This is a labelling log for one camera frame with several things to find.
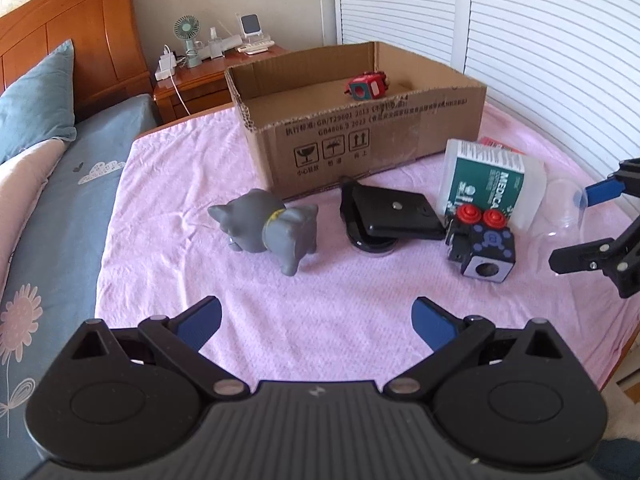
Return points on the wooden headboard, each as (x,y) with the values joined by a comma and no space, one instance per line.
(109,66)

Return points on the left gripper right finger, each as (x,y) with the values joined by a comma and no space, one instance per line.
(456,344)

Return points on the grey toy elephant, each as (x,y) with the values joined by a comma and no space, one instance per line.
(258,221)

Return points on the green desk fan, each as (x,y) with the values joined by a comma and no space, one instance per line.
(186,29)

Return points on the cardboard box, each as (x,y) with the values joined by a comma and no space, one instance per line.
(304,133)

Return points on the black case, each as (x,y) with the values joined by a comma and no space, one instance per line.
(376,219)

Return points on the black toy cube red buttons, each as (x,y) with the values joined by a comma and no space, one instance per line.
(480,243)

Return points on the white louvered wardrobe door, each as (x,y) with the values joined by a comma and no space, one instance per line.
(567,68)

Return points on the blue pillow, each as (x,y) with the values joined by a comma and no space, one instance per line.
(39,105)

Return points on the white power strip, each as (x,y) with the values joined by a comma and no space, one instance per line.
(166,66)

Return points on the white medical wipes canister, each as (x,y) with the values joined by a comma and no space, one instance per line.
(492,178)

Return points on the white smart display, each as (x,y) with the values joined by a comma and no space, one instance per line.
(250,27)

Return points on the blue bed sheet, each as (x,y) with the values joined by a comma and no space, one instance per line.
(51,285)

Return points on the red toy train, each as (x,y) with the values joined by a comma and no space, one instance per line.
(367,86)

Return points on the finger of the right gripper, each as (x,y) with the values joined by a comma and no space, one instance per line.
(582,257)
(603,191)

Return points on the pink blanket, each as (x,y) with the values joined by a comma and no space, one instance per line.
(344,315)

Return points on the wooden nightstand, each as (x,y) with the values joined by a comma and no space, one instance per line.
(192,90)

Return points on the clear plastic jar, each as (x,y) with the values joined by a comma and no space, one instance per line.
(561,217)

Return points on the small clear bottle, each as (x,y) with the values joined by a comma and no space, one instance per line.
(214,44)

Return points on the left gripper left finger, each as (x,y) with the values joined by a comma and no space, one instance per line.
(175,343)

